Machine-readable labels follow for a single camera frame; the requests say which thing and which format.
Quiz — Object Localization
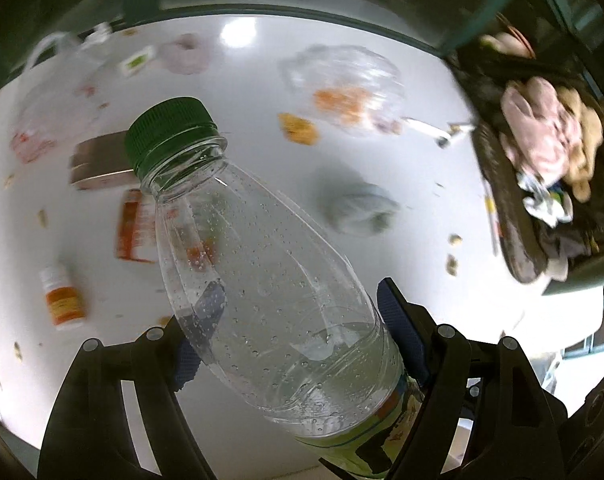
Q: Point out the small white green bottle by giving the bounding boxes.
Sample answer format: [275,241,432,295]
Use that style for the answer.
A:
[119,46,156,77]

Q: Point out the clear bottle green cap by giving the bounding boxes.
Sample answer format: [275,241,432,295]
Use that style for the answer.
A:
[125,96,422,479]

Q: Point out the pink cardboard box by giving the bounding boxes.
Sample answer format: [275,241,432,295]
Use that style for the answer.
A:
[69,131,139,191]

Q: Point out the red white packet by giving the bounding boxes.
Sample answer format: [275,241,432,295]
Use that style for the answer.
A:
[116,188,158,263]

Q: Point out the white orange pill bottle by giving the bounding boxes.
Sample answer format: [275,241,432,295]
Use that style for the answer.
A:
[40,263,85,330]

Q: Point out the clear bag orange peels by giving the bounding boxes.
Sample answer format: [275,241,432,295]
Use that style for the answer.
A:
[280,44,406,136]

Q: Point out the crumpled grey tissue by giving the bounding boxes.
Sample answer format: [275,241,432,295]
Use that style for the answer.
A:
[326,182,401,237]

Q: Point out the orange peel piece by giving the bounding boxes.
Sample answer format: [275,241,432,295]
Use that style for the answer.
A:
[278,113,319,145]

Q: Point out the white red plastic bag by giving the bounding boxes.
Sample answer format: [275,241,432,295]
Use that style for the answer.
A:
[9,32,108,165]

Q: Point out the black trash bin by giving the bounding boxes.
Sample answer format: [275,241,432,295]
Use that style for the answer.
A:
[447,28,604,295]

